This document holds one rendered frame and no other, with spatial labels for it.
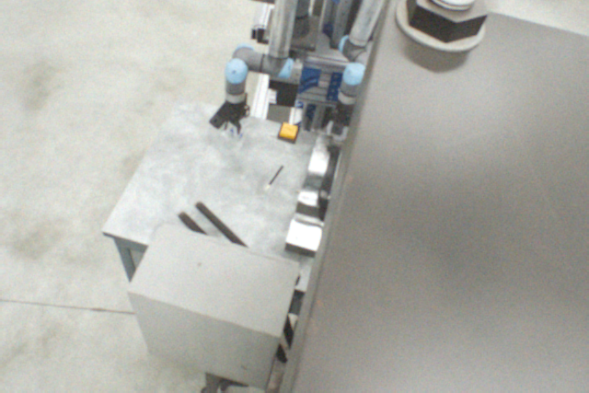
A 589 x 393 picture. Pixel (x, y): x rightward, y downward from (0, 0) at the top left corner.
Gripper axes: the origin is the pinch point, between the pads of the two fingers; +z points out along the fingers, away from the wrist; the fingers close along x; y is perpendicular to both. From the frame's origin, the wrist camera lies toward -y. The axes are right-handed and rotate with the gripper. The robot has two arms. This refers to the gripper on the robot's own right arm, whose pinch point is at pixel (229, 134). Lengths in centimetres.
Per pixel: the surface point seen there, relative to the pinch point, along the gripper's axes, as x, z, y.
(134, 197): 6.1, 4.7, -43.1
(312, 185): -41.5, -7.3, -0.6
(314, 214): -48.7, -3.8, -7.8
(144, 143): 80, 85, 12
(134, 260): -3, 27, -54
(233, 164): -8.8, 4.7, -7.0
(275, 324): -73, -62, -66
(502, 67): -82, -116, -42
